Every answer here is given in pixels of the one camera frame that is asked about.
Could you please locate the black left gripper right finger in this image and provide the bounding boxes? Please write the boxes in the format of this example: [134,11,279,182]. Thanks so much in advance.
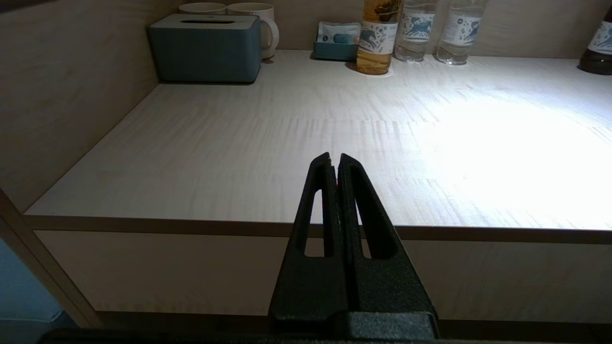
[337,154,439,337]

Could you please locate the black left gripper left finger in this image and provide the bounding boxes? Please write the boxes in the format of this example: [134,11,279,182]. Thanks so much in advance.
[269,153,357,335]

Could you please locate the small blue tray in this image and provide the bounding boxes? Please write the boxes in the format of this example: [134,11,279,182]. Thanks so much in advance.
[313,41,359,61]

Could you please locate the half-full amber tea bottle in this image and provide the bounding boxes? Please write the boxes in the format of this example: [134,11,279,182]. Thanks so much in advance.
[356,0,404,75]

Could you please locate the clear water bottle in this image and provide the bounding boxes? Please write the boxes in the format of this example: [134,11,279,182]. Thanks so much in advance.
[434,0,488,65]
[393,0,438,63]

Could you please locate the grey-blue tissue box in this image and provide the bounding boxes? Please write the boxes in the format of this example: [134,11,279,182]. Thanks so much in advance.
[147,13,262,84]

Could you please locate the dark tea bottle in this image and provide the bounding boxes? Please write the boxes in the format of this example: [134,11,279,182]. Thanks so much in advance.
[577,5,612,75]

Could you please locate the white mug with handle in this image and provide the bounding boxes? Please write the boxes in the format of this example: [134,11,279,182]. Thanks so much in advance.
[226,2,279,60]

